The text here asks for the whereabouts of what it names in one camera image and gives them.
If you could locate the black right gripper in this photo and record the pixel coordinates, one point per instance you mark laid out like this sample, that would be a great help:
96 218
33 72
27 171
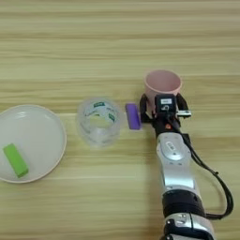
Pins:
162 122

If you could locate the pink plastic cup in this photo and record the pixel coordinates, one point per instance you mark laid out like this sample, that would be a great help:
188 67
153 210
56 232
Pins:
162 83

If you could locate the clear tape roll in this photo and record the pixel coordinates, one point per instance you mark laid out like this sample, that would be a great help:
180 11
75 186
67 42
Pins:
87 125

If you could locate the white round plate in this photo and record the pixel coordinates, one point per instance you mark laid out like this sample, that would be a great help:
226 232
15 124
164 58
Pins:
37 140

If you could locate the green rectangular block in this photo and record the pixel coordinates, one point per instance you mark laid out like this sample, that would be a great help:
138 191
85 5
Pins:
15 160

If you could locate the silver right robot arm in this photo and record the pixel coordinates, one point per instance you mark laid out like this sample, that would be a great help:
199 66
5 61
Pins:
175 168

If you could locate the purple rectangular block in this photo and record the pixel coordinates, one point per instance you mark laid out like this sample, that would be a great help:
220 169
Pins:
133 116

